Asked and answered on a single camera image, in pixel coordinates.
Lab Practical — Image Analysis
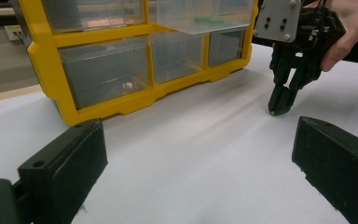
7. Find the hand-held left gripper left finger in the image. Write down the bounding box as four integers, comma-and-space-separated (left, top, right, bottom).
18, 118, 109, 224

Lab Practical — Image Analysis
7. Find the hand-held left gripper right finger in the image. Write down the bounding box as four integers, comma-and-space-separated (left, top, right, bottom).
292, 116, 358, 224

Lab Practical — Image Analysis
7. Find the clear plastic organizer drawer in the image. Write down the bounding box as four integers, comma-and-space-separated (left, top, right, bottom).
147, 0, 255, 35

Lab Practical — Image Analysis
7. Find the yellow parts organizer cabinet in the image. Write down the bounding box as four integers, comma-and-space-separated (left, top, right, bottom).
10, 0, 259, 126

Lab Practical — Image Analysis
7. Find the light wooden table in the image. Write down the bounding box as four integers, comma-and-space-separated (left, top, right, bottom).
0, 84, 43, 105

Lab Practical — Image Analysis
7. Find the set of clear cabinet drawers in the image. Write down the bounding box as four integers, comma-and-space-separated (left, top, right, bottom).
41, 0, 255, 110

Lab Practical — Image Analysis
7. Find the white wall outlet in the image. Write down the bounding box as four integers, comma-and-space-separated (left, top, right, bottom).
4, 24, 24, 42

